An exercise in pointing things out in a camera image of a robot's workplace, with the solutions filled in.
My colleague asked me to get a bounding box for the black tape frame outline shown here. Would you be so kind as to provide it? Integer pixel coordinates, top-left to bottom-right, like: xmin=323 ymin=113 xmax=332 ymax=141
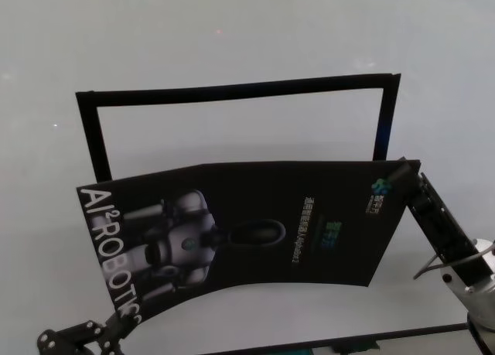
xmin=75 ymin=72 xmax=402 ymax=183

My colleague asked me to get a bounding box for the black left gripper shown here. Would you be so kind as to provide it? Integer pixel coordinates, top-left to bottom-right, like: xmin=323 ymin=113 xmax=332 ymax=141
xmin=36 ymin=309 xmax=142 ymax=355

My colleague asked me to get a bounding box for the black robot print poster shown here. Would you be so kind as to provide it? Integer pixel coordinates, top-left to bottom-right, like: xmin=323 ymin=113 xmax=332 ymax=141
xmin=74 ymin=158 xmax=422 ymax=325

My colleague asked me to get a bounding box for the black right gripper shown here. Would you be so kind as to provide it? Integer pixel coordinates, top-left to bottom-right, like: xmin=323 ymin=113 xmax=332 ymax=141
xmin=385 ymin=156 xmax=495 ymax=295

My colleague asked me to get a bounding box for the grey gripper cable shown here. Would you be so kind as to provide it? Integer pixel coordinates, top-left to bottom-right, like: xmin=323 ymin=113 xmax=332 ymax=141
xmin=412 ymin=246 xmax=495 ymax=281

